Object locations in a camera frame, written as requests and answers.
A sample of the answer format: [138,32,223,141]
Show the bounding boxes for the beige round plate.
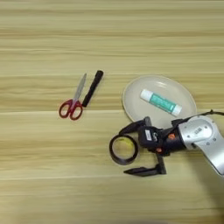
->
[122,74,199,130]

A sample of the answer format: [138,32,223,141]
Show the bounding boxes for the black tape roll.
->
[108,133,140,166]

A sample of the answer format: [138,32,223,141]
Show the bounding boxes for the black box with white label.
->
[137,125,160,149]

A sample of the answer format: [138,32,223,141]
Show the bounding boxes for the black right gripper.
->
[118,115,188,178]

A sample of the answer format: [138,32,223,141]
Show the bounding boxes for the white green glue stick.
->
[139,88,183,117]

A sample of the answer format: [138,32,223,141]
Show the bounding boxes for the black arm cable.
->
[171,108,224,123]

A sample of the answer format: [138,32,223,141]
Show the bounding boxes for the black marker pen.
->
[81,69,105,109]

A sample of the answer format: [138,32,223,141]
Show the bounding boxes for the red handled scissors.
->
[58,73,88,122]

